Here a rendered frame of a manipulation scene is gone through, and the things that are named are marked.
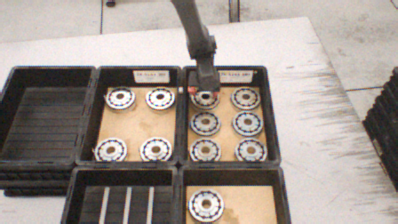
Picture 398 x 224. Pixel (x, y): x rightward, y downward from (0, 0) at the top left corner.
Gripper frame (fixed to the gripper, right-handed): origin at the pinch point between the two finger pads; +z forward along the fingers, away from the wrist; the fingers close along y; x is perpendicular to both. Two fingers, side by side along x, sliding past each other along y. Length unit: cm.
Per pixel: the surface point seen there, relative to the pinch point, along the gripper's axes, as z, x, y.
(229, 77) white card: -1.3, 7.8, 9.1
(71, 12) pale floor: 88, 159, -109
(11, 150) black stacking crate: 4, -21, -63
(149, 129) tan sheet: 4.1, -11.7, -18.4
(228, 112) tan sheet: 4.0, -3.9, 8.8
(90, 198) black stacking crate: 4, -37, -34
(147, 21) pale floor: 87, 149, -45
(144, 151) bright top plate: 1.2, -22.2, -18.7
